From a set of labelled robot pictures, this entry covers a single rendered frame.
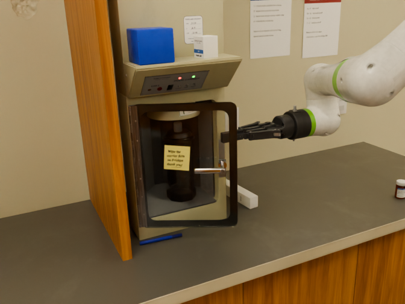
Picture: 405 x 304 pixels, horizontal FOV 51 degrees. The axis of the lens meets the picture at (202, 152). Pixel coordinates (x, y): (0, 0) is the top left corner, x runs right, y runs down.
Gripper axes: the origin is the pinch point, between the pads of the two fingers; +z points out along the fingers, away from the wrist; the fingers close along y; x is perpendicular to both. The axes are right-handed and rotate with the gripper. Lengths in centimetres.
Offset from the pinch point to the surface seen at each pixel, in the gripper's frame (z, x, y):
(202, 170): 11.8, 7.6, 3.4
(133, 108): 26.7, -9.9, -9.9
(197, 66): 10.2, -21.4, -0.7
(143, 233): 26.8, 31.7, -11.7
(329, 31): -83, -24, -54
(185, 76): 12.6, -18.5, -3.6
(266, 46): -48, -19, -54
